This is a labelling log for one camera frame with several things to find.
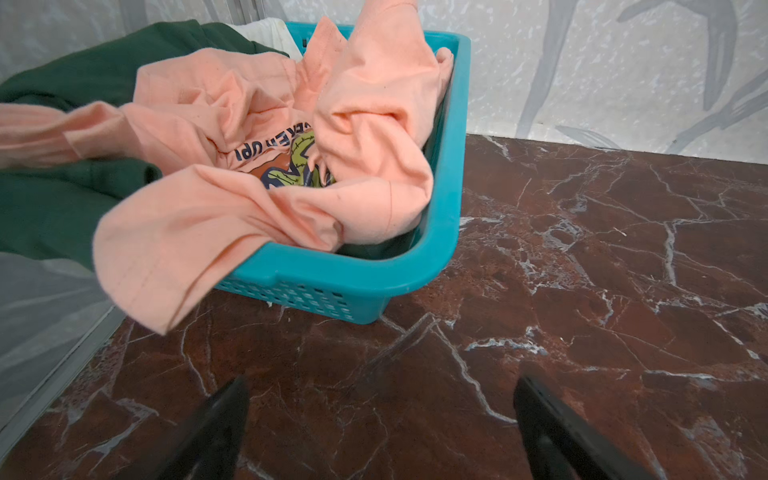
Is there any pink graphic t-shirt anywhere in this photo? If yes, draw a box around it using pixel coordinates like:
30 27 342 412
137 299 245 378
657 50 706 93
1 1 454 334

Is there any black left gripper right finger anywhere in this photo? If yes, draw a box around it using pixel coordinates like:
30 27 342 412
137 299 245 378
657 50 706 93
513 375 653 479

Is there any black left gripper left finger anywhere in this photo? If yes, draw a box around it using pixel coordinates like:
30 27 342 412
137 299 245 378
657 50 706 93
115 376 249 479

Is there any dark green t-shirt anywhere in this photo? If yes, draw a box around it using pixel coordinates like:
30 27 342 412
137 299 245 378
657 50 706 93
1 20 287 269

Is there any white t-shirt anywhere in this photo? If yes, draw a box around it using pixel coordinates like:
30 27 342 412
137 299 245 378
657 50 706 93
229 18 303 61

